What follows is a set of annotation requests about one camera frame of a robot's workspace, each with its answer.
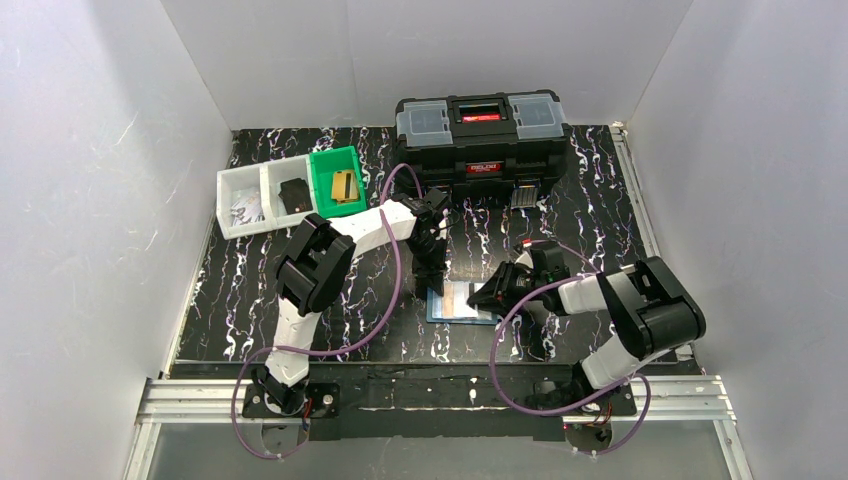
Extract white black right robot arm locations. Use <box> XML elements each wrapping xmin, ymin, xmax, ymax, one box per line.
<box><xmin>467</xmin><ymin>240</ymin><xmax>707</xmax><ymax>416</ymax></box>

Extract blue leather card holder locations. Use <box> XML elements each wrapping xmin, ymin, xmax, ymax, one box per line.
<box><xmin>426</xmin><ymin>281</ymin><xmax>501</xmax><ymax>325</ymax></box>

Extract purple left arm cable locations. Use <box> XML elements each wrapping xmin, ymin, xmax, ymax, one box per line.
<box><xmin>229</xmin><ymin>163</ymin><xmax>425</xmax><ymax>462</ymax></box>

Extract black card in white bin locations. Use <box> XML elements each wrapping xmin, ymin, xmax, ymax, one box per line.
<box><xmin>278</xmin><ymin>178</ymin><xmax>313</xmax><ymax>215</ymax></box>

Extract patterned cards in white bin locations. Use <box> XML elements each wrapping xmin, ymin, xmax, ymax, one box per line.
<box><xmin>230</xmin><ymin>187</ymin><xmax>265</xmax><ymax>227</ymax></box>

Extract white bin with black card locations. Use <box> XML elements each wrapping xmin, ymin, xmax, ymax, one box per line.
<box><xmin>260</xmin><ymin>155</ymin><xmax>318</xmax><ymax>229</ymax></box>

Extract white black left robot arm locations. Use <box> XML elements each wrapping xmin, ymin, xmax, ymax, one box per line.
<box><xmin>251</xmin><ymin>189</ymin><xmax>449</xmax><ymax>416</ymax></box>

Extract gold card in green bin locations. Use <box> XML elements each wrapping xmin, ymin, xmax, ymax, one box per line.
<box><xmin>331</xmin><ymin>170</ymin><xmax>360</xmax><ymax>204</ymax></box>

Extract black toolbox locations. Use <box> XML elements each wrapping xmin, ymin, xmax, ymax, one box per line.
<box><xmin>393</xmin><ymin>89</ymin><xmax>577</xmax><ymax>208</ymax></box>

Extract white bin with patterned cards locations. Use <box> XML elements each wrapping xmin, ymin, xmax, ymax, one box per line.
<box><xmin>216</xmin><ymin>164</ymin><xmax>272</xmax><ymax>240</ymax></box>

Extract green plastic bin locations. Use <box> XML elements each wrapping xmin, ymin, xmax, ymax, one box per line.
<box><xmin>310</xmin><ymin>146</ymin><xmax>367</xmax><ymax>218</ymax></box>

